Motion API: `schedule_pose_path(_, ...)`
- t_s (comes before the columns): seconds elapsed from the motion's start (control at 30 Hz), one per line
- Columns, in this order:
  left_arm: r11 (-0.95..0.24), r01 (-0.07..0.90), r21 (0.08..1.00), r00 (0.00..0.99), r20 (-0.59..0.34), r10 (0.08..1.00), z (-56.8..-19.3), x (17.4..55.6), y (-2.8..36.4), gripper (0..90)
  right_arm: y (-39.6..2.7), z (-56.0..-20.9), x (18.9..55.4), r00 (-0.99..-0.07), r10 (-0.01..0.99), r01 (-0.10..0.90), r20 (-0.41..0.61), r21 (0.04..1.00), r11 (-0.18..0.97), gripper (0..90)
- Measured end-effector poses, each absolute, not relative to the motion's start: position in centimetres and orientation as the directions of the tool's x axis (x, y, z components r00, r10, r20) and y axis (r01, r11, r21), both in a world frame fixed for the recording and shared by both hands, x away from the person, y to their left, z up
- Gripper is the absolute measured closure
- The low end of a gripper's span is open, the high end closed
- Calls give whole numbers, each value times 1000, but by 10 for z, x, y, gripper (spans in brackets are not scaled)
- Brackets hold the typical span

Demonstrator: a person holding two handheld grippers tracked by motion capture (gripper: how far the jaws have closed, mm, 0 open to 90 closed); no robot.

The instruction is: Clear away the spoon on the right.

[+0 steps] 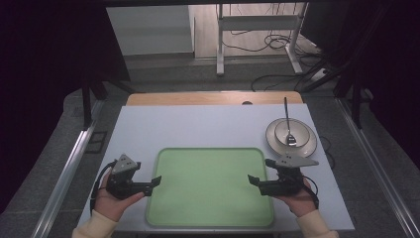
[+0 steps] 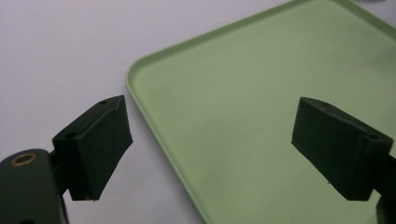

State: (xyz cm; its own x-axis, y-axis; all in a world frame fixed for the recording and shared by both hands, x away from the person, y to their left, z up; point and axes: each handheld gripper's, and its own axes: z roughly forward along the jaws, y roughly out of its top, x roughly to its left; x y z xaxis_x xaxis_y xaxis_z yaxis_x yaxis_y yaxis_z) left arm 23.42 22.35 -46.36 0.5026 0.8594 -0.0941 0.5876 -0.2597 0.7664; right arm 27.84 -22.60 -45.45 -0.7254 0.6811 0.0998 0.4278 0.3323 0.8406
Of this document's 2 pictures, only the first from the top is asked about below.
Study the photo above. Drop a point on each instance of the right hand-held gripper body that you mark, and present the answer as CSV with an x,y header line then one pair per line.
x,y
284,186

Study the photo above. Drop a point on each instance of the black curtain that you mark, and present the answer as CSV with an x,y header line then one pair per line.
x,y
49,49
386,49

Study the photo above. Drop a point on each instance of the white panel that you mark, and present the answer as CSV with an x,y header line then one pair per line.
x,y
152,29

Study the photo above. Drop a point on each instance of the green tray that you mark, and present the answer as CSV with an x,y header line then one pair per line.
x,y
209,188

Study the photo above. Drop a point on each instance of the aluminium rail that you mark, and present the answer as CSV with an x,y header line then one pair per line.
x,y
66,175
379,172

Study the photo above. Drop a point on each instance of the person's left hand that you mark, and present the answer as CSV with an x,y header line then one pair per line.
x,y
110,205

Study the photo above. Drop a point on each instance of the black metal stand leg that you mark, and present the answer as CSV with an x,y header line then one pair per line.
x,y
356,99
86,105

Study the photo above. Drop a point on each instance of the person's right hand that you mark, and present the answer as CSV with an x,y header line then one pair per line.
x,y
298,203

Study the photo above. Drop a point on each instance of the white plate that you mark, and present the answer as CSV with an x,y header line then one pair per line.
x,y
305,148

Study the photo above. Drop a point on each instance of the white bowl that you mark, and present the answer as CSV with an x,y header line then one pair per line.
x,y
298,130

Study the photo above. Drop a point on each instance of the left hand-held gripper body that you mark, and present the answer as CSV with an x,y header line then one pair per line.
x,y
124,185

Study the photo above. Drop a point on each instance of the white metal stand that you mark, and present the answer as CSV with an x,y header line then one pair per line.
x,y
261,23

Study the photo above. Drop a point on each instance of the white power strip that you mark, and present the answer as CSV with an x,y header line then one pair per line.
x,y
318,75

